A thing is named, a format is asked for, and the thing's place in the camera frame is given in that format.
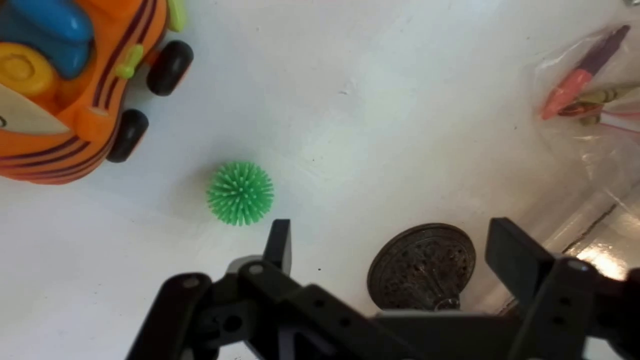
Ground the green spiky ball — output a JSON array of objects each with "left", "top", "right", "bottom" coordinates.
[{"left": 206, "top": 160, "right": 275, "bottom": 227}]

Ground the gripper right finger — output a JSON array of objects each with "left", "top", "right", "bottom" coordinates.
[{"left": 484, "top": 217, "right": 640, "bottom": 360}]

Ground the orange toy car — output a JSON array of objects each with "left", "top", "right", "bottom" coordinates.
[{"left": 0, "top": 0, "right": 195, "bottom": 186}]

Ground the round dark metal drain strainer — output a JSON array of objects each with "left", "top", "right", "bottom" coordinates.
[{"left": 366, "top": 223, "right": 477, "bottom": 312}]

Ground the clear plastic bag of crayons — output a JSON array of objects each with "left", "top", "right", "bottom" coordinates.
[{"left": 492, "top": 22, "right": 640, "bottom": 313}]

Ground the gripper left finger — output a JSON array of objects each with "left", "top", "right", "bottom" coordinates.
[{"left": 125, "top": 218, "right": 401, "bottom": 360}]

